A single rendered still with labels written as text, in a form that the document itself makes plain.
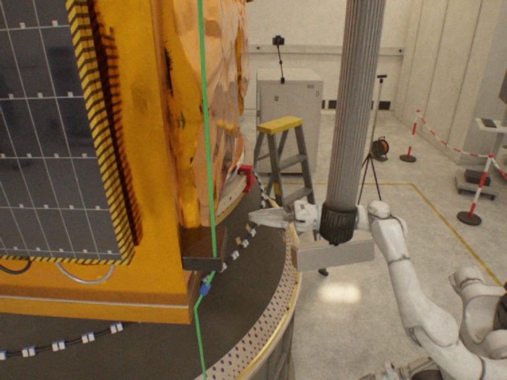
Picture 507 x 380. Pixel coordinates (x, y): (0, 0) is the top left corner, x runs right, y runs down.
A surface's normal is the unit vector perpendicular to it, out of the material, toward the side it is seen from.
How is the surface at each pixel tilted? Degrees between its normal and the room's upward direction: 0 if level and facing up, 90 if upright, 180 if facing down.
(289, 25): 90
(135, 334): 62
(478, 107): 90
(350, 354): 0
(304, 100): 90
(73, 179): 90
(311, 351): 0
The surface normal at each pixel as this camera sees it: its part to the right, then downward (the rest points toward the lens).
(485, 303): -0.18, 0.47
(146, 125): 0.13, 0.49
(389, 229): 0.11, -0.43
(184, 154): 0.69, 0.40
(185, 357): 0.57, -0.09
